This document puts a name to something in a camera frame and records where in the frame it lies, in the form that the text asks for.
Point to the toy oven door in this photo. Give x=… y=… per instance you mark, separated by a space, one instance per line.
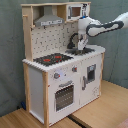
x=64 y=97

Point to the grey toy sink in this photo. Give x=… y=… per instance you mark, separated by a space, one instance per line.
x=75 y=51

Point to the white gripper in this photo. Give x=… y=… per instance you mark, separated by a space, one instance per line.
x=82 y=41

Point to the left stove knob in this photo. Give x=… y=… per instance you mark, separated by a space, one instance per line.
x=56 y=75

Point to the black toy faucet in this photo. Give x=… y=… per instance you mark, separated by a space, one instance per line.
x=71 y=44

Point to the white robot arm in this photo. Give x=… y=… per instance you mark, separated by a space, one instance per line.
x=88 y=27

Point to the black toy stovetop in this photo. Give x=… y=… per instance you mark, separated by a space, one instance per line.
x=52 y=59

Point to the grey range hood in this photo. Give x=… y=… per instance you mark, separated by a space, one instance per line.
x=48 y=18

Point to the stove knob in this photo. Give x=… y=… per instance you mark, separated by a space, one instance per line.
x=74 y=69
x=56 y=75

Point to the toy microwave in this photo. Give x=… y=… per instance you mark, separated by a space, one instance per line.
x=75 y=11

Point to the wooden toy kitchen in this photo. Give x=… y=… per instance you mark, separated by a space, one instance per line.
x=40 y=84

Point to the right stove knob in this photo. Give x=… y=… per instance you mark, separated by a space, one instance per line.
x=74 y=69

